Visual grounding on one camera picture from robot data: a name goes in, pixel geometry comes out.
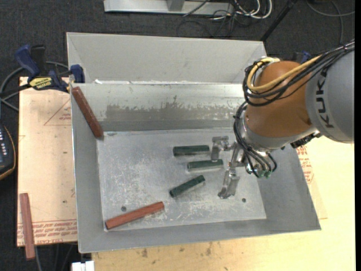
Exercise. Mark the dark green flat block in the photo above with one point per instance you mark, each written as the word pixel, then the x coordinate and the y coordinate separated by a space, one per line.
pixel 205 165
pixel 186 186
pixel 191 150

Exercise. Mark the grey metal bin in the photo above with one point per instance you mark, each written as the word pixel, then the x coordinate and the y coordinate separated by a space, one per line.
pixel 146 162

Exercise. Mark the red-brown flat block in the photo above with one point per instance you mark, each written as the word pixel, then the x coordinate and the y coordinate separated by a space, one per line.
pixel 88 113
pixel 134 215
pixel 27 224

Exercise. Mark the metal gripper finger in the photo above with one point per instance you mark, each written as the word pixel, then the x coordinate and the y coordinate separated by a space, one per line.
pixel 219 144
pixel 229 185

